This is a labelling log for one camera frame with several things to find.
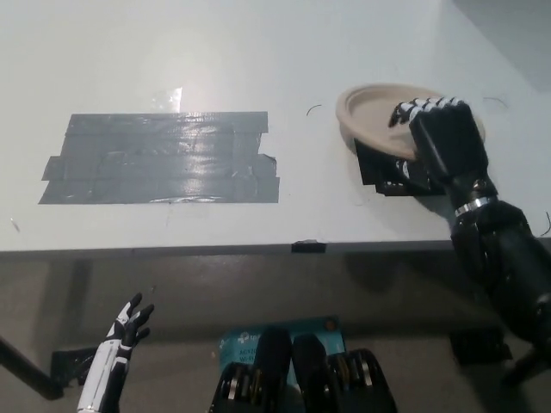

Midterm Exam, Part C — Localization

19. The black tape patch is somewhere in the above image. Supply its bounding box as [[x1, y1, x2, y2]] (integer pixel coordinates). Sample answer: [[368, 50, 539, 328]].
[[353, 136, 451, 199]]

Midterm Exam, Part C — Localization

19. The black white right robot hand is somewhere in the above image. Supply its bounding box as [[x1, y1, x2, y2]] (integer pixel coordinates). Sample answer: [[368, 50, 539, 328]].
[[387, 96, 501, 215]]

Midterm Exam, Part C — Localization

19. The black floor bracket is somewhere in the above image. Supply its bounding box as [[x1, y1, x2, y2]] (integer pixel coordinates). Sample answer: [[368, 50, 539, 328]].
[[51, 348, 96, 386], [449, 329, 514, 367]]

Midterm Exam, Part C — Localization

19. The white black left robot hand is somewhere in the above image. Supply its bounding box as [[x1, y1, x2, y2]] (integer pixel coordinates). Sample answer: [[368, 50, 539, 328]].
[[76, 293, 156, 410]]

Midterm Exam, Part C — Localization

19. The black table leg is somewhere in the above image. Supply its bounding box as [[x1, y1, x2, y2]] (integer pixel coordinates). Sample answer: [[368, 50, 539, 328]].
[[500, 339, 551, 386], [0, 336, 65, 401]]

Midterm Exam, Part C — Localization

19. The small black tape strip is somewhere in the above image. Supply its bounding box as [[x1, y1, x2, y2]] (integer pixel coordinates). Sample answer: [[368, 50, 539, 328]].
[[290, 238, 327, 255]]

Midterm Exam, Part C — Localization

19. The grey duct tape patch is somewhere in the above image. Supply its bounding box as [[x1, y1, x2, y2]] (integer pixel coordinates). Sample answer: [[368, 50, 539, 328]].
[[37, 111, 281, 206]]

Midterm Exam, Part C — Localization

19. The beige plastic plate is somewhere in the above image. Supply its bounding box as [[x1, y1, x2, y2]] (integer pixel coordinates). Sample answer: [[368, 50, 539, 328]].
[[335, 83, 490, 163]]

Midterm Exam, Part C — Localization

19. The clear tape piece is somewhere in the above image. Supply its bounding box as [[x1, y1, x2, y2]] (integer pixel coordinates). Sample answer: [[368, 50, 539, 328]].
[[150, 86, 184, 114]]

